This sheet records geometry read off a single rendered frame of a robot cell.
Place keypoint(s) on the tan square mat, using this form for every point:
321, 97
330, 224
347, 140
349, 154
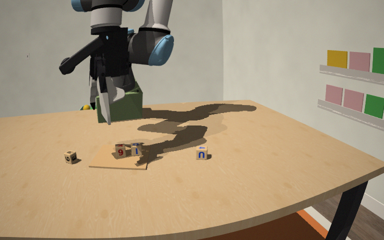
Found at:
106, 158

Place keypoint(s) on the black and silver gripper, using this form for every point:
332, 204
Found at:
110, 60

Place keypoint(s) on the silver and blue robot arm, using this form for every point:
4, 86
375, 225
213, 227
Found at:
152, 45

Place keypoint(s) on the tan letter block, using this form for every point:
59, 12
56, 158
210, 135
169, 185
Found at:
201, 152
120, 150
136, 149
70, 157

